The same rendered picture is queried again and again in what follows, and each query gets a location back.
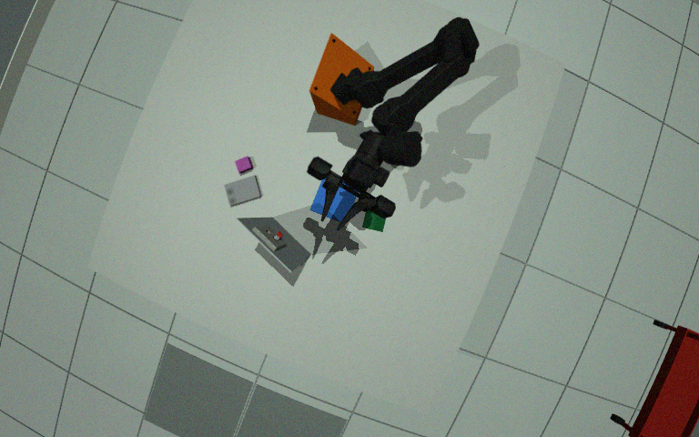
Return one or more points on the green flat rectangle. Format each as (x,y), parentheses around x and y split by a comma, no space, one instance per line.
(373,221)

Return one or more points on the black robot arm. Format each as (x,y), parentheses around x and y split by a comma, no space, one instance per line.
(453,50)

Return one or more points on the small purple block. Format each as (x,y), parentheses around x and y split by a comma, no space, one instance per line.
(244,164)

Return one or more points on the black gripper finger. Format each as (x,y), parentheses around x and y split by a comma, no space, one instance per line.
(331,190)
(354,210)

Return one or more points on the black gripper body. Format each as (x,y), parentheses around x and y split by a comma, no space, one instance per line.
(381,206)

